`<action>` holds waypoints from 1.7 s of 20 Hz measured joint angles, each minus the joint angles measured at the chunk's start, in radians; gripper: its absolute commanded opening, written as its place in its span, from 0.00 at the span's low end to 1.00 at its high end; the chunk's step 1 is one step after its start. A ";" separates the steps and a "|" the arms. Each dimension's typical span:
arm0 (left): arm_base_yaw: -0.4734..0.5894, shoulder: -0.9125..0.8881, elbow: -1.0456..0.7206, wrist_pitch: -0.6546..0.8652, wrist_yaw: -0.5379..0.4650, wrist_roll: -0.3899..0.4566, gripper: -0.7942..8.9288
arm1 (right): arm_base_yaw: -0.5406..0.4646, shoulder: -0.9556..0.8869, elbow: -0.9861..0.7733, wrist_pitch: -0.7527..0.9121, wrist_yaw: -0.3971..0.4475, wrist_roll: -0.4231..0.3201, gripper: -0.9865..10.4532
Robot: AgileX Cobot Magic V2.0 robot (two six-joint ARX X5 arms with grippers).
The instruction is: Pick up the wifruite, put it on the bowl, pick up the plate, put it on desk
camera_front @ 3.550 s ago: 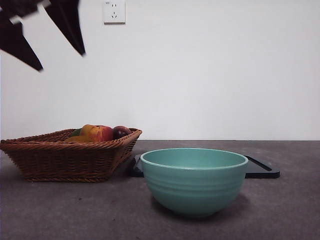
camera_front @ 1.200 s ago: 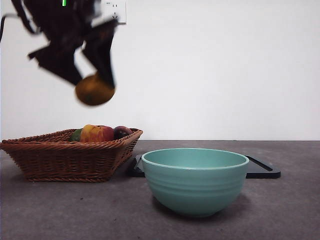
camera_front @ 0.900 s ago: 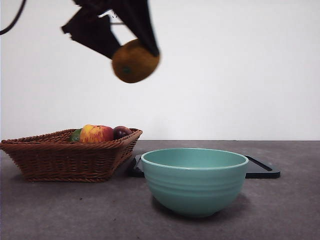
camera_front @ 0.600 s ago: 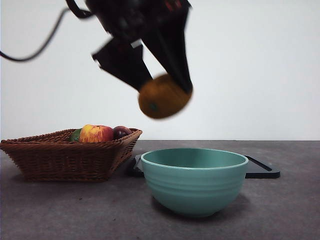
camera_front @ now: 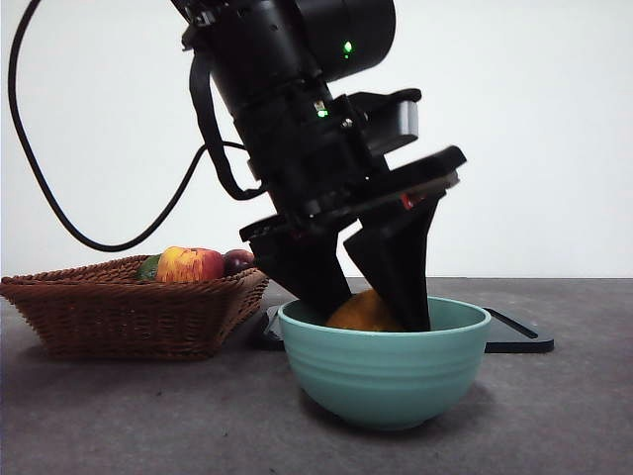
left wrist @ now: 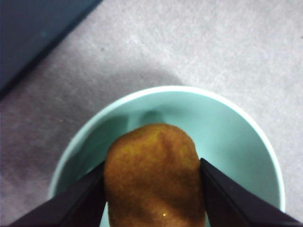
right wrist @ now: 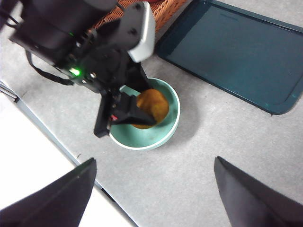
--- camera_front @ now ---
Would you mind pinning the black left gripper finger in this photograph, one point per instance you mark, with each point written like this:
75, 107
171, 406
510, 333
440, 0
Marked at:
400, 267
306, 272

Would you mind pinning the orange-brown round fruit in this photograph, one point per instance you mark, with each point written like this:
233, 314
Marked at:
361, 316

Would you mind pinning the teal ribbed bowl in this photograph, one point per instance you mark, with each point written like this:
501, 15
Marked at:
386, 376

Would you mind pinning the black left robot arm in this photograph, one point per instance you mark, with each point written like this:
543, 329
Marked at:
277, 49

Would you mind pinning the dark red plum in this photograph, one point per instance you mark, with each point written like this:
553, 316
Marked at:
238, 262

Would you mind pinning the red and yellow apple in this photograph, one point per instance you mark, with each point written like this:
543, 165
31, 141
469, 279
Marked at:
190, 264

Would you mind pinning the black rectangular tray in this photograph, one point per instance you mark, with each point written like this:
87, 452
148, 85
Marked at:
514, 341

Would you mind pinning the green fruit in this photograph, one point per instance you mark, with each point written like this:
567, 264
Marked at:
148, 269

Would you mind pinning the brown wicker basket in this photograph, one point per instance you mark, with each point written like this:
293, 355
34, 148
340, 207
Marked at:
123, 321

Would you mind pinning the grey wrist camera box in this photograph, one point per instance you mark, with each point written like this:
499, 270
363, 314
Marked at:
395, 121

